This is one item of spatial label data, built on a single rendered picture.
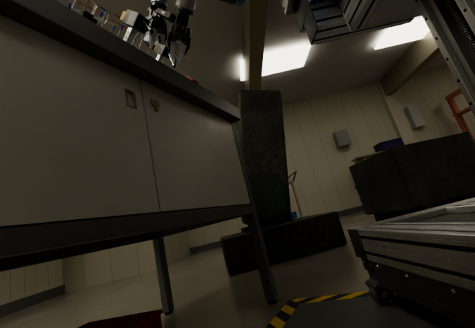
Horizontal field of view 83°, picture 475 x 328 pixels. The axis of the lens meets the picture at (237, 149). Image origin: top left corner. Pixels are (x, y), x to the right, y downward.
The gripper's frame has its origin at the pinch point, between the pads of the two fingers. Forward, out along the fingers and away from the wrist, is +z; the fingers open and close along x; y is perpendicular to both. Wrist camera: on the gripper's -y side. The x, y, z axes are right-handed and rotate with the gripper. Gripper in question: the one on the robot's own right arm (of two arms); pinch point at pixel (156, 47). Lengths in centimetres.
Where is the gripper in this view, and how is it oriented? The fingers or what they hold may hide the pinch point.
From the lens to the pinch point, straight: 131.3
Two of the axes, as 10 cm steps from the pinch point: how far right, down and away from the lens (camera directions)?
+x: -4.9, -1.5, -8.6
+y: -8.7, -0.2, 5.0
